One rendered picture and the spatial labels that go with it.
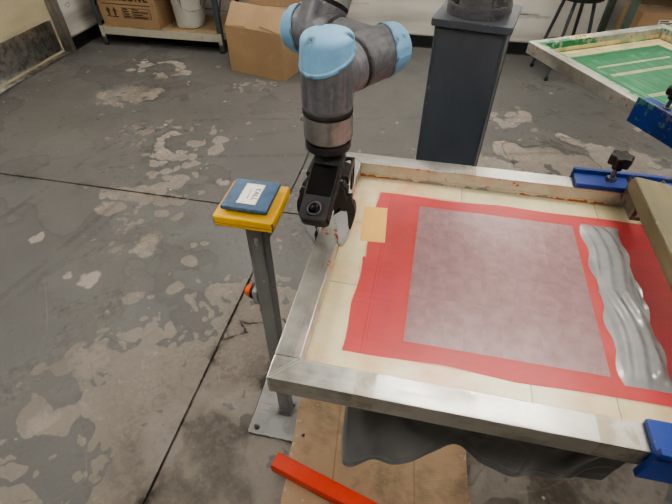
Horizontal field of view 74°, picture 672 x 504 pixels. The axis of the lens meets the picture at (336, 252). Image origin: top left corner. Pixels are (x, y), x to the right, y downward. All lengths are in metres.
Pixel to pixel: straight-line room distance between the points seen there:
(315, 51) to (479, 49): 0.65
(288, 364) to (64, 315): 1.71
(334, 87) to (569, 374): 0.53
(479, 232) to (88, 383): 1.56
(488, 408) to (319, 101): 0.46
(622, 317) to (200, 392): 1.41
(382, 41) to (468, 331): 0.45
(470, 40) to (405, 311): 0.70
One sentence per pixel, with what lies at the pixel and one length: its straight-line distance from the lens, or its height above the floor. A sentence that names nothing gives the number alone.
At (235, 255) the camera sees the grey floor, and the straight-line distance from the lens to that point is 2.23.
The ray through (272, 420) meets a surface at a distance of 1.70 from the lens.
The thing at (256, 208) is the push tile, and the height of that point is 0.97.
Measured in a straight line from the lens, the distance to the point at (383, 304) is 0.75.
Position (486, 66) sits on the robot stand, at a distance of 1.21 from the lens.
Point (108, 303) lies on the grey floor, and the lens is 2.22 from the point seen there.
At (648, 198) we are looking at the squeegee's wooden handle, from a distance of 0.94.
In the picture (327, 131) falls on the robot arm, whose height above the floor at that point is 1.21.
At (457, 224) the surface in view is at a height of 0.96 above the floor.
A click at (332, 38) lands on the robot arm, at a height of 1.33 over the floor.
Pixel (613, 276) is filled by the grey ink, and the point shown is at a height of 0.96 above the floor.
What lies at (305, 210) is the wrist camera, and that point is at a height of 1.11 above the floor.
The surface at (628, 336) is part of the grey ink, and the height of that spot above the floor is 0.96.
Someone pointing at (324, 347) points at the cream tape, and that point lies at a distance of 0.69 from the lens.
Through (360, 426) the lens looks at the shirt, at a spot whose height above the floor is 0.73.
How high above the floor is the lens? 1.53
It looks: 44 degrees down
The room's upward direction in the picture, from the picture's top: straight up
